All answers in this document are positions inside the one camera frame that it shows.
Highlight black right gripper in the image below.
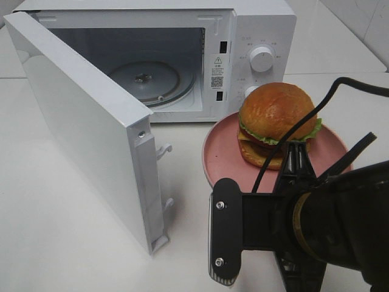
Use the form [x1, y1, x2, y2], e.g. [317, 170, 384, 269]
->
[242, 141, 326, 291]

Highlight pink round plate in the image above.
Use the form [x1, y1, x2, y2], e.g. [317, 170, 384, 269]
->
[202, 113, 347, 192]

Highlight white microwave door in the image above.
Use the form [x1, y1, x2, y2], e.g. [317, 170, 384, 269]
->
[5, 12, 173, 254]

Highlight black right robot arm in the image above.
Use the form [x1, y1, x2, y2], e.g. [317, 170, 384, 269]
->
[242, 134, 388, 291]

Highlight lower white round knob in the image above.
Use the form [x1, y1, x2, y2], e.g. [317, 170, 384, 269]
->
[244, 85, 258, 99]

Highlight white round knob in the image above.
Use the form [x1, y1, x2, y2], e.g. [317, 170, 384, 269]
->
[244, 85, 258, 99]
[250, 46, 274, 72]

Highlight upper white round knob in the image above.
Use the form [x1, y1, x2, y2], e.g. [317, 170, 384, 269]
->
[250, 46, 274, 72]

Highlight white warning label sticker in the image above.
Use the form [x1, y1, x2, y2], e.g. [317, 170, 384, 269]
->
[210, 54, 227, 89]

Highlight white microwave oven body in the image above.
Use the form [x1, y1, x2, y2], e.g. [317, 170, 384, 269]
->
[11, 1, 296, 122]

